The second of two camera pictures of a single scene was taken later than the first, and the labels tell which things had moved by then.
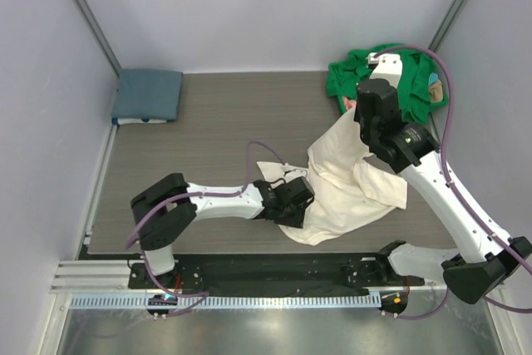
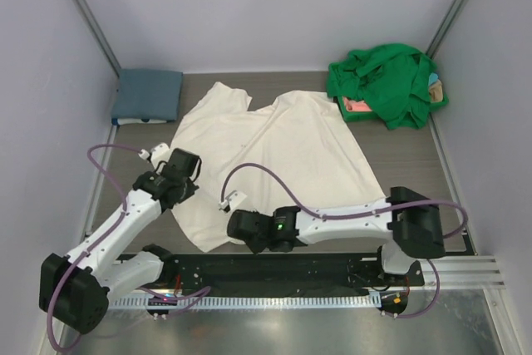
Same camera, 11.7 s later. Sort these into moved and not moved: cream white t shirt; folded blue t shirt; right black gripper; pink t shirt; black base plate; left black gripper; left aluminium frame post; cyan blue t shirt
Moved: right black gripper; cream white t shirt; left black gripper
Not moved: pink t shirt; folded blue t shirt; black base plate; left aluminium frame post; cyan blue t shirt
